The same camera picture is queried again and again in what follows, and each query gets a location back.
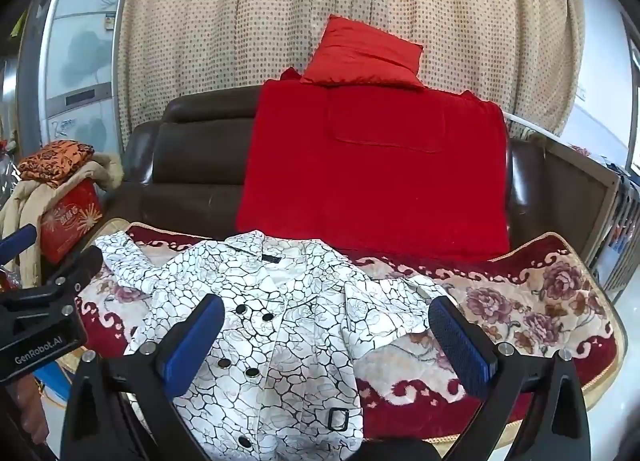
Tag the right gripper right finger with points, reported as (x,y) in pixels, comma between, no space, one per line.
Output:
(556,421)

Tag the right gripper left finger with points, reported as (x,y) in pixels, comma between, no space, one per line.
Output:
(123,408)

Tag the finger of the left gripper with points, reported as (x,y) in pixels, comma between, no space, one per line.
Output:
(16,243)
(77,273)

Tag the white crackle-print coat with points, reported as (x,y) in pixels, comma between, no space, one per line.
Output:
(279,381)

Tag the person's left hand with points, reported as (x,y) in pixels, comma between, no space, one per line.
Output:
(33,418)

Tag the beige fur-trimmed coat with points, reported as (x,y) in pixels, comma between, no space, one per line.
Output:
(31,199)

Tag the red gift box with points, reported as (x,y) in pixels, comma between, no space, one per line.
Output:
(69,220)

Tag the orange black patterned cloth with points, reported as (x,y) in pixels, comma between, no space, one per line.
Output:
(55,163)

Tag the dark brown leather sofa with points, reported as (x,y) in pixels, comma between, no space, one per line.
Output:
(185,172)

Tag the silver refrigerator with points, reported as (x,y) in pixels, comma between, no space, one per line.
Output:
(67,86)

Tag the white radiator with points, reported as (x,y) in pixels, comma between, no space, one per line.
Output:
(617,256)

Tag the red folded quilt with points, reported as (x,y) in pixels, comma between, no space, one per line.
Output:
(378,169)

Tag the red pillow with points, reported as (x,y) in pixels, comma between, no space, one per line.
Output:
(353,53)

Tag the beige dotted curtain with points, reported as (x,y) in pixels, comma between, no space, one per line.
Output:
(523,55)

